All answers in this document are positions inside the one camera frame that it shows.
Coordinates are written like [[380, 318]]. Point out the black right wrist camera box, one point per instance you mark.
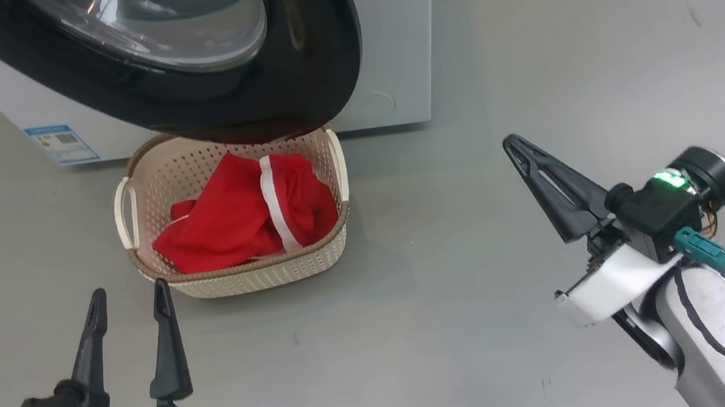
[[655, 215]]

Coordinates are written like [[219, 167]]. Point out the white front-load washing machine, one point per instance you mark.
[[394, 41]]

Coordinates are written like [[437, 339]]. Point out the red garment with striped trim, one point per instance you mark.
[[224, 220]]

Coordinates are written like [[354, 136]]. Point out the cream perforated laundry basket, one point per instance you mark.
[[256, 278]]

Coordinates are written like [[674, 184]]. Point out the black round glass washer door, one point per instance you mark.
[[307, 56]]

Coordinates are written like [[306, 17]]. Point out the black cylindrical right gripper motor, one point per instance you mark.
[[711, 172]]

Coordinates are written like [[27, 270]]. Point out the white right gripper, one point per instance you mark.
[[608, 283]]

